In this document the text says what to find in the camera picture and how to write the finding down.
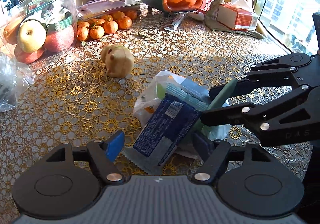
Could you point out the green stick packet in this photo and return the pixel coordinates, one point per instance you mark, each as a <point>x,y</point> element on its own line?
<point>217,103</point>

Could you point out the lace tablecloth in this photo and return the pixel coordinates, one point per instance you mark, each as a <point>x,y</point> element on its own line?
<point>74,101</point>

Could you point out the white tube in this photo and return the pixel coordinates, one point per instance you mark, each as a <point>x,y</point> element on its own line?
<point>175,23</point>

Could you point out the beige pig figurine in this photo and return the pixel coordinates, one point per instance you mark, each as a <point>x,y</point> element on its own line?
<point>118,60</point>

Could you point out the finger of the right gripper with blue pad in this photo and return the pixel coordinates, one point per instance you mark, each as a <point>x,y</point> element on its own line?
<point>245,113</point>

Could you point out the clear bag dark contents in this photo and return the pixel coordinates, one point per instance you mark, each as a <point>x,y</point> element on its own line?
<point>15,78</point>

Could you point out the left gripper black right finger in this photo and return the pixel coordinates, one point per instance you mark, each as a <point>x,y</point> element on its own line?
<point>214,155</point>

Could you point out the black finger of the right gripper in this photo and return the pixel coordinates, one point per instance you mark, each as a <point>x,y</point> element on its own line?
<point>247,85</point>

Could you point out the clear plastic fruit bin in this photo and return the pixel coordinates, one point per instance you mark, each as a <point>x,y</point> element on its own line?
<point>54,15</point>

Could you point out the orange white box in bag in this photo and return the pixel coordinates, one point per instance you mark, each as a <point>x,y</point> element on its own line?
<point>233,16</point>

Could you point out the red apple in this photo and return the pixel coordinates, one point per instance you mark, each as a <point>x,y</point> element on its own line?
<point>60,40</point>

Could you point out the pink purple box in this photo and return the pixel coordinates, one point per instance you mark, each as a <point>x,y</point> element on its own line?
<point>97,8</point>

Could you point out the pile of mandarins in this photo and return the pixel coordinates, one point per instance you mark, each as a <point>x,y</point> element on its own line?
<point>109,23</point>

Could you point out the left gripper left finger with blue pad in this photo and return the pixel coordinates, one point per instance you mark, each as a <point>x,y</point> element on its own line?
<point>101,157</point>

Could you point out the blue snack packet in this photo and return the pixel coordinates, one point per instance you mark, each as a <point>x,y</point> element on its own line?
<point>162,134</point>

